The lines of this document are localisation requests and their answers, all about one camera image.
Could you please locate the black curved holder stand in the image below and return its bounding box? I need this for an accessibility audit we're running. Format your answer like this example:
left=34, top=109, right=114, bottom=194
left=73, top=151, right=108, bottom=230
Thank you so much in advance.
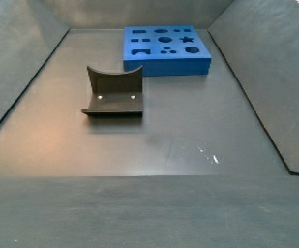
left=82, top=67, right=145, bottom=115

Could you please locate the blue shape sorter block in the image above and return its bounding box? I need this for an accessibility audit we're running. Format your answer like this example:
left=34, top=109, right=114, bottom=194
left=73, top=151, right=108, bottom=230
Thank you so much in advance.
left=124, top=25, right=212, bottom=77

